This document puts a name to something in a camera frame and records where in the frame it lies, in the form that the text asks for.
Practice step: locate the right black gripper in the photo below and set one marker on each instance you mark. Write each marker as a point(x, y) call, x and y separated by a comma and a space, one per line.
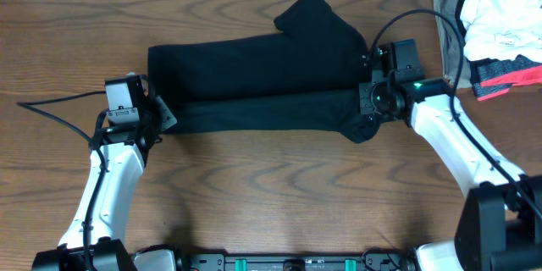
point(366, 105)

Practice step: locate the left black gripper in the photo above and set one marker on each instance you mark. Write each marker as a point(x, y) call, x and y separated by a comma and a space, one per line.
point(168, 118)

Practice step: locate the black polo shirt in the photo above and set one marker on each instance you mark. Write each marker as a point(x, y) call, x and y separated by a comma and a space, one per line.
point(304, 77)

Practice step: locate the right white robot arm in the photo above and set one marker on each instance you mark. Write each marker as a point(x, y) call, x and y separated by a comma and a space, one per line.
point(500, 224)

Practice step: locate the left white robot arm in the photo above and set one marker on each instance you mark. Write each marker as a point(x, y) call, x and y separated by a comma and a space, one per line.
point(124, 134)

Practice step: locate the grey red folded garment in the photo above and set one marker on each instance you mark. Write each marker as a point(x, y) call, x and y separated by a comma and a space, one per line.
point(492, 78)

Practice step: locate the khaki folded garment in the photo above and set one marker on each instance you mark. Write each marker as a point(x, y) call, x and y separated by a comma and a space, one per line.
point(449, 46)

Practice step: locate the white folded garment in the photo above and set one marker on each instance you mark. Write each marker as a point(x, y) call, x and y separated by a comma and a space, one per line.
point(502, 29)

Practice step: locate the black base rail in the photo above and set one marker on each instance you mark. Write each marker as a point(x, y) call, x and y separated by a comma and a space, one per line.
point(296, 263)

